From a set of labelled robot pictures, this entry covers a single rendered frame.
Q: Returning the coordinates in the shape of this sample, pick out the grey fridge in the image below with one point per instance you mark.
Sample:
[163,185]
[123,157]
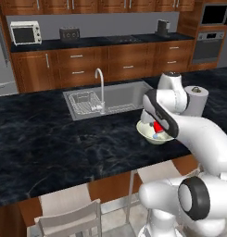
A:
[3,77]

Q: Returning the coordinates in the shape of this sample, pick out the white paper towel roll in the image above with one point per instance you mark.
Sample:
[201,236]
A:
[198,103]

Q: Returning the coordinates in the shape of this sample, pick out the black microwave oven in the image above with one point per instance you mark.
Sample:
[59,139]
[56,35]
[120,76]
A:
[215,14]

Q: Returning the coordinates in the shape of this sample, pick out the pale blue ice cube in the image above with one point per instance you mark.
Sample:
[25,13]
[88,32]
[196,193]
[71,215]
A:
[155,135]

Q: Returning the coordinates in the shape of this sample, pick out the grey coffee machine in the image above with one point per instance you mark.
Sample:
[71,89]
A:
[163,28]

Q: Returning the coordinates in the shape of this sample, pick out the grey steel sink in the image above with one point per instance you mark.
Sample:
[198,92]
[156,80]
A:
[124,96]

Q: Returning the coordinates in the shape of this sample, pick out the wooden base cupboards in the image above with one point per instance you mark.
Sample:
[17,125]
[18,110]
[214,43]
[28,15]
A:
[93,66]

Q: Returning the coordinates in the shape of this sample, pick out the wooden wall cupboards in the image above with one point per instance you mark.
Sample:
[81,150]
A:
[93,6]

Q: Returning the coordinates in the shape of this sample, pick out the red soda can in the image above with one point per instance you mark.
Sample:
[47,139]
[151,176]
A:
[157,127]

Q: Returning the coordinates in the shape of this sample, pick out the cream bowl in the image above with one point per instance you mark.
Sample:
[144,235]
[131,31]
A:
[156,140]

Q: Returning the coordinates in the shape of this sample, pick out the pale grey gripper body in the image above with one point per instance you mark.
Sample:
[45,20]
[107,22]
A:
[145,118]

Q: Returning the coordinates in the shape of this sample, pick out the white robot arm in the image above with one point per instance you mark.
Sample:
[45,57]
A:
[207,139]

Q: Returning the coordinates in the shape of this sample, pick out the silver curved tap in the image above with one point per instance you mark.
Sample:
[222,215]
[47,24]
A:
[102,89]

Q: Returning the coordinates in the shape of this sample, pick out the pale grey stool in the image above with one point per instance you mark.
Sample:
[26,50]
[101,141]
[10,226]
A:
[68,217]

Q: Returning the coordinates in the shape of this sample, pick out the dark grey toaster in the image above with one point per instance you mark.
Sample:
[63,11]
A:
[69,33]

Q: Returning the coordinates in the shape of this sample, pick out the white toaster oven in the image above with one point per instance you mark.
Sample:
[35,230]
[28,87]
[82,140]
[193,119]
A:
[25,32]

